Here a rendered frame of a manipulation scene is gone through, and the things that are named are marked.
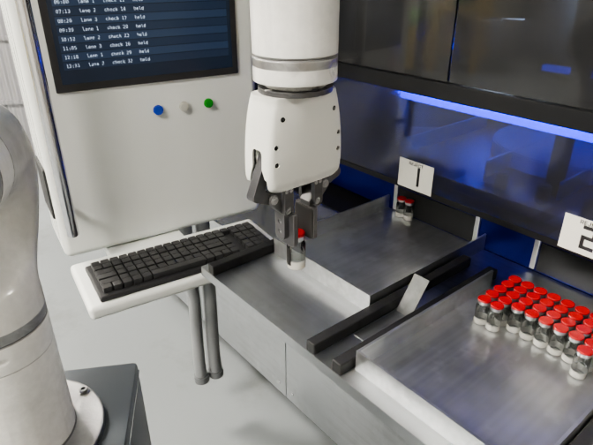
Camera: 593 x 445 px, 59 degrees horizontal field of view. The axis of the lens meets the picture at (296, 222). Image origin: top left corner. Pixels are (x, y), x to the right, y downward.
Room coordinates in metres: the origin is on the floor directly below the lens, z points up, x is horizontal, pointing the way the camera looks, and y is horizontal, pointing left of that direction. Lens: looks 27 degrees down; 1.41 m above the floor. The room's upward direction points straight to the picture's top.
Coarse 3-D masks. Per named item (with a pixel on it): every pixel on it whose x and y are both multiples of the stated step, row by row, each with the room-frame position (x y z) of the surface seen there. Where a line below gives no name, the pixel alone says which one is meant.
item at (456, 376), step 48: (480, 288) 0.77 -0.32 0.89; (384, 336) 0.61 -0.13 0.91; (432, 336) 0.65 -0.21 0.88; (480, 336) 0.65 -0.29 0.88; (384, 384) 0.53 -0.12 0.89; (432, 384) 0.55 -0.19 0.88; (480, 384) 0.55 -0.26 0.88; (528, 384) 0.55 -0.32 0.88; (576, 384) 0.55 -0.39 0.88; (480, 432) 0.46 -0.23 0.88; (528, 432) 0.46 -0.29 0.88; (576, 432) 0.45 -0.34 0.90
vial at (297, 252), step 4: (304, 236) 0.53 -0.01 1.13; (300, 240) 0.52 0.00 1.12; (300, 244) 0.52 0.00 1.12; (304, 244) 0.52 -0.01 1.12; (292, 248) 0.52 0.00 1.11; (296, 248) 0.52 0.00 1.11; (300, 248) 0.52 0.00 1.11; (304, 248) 0.52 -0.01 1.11; (292, 252) 0.52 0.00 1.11; (296, 252) 0.52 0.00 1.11; (300, 252) 0.52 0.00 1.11; (304, 252) 0.52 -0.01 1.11; (292, 256) 0.52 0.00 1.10; (296, 256) 0.52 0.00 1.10; (300, 256) 0.52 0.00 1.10; (304, 256) 0.52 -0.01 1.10; (292, 260) 0.52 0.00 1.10; (296, 260) 0.52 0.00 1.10; (300, 260) 0.52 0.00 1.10; (304, 260) 0.52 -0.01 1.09; (292, 264) 0.52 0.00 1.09; (296, 264) 0.52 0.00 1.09; (300, 264) 0.52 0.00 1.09; (304, 264) 0.52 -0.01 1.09; (292, 268) 0.52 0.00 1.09; (296, 268) 0.52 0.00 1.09; (300, 268) 0.52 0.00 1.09
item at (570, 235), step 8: (568, 216) 0.74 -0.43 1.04; (576, 216) 0.73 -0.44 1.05; (568, 224) 0.74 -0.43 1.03; (576, 224) 0.73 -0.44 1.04; (584, 224) 0.72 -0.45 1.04; (592, 224) 0.71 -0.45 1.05; (560, 232) 0.75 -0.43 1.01; (568, 232) 0.74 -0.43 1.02; (576, 232) 0.73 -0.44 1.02; (584, 232) 0.72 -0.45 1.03; (592, 232) 0.71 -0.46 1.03; (560, 240) 0.74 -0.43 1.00; (568, 240) 0.73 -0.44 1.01; (576, 240) 0.73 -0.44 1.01; (584, 240) 0.72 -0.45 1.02; (568, 248) 0.73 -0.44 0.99; (576, 248) 0.72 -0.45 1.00; (592, 248) 0.71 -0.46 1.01; (592, 256) 0.70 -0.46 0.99
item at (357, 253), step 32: (320, 224) 0.99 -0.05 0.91; (352, 224) 1.03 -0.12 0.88; (384, 224) 1.03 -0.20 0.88; (416, 224) 1.03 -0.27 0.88; (320, 256) 0.89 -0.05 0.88; (352, 256) 0.89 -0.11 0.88; (384, 256) 0.89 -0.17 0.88; (416, 256) 0.89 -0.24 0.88; (448, 256) 0.85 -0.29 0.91; (352, 288) 0.74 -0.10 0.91; (384, 288) 0.73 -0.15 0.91
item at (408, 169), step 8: (400, 160) 1.01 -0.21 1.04; (408, 160) 0.99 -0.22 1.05; (400, 168) 1.01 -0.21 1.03; (408, 168) 0.99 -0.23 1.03; (416, 168) 0.98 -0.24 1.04; (424, 168) 0.96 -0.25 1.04; (432, 168) 0.95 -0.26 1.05; (400, 176) 1.00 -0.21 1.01; (408, 176) 0.99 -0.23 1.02; (416, 176) 0.97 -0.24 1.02; (424, 176) 0.96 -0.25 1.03; (432, 176) 0.94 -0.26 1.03; (400, 184) 1.00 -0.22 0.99; (408, 184) 0.99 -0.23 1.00; (416, 184) 0.97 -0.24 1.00; (424, 184) 0.96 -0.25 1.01; (424, 192) 0.95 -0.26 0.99
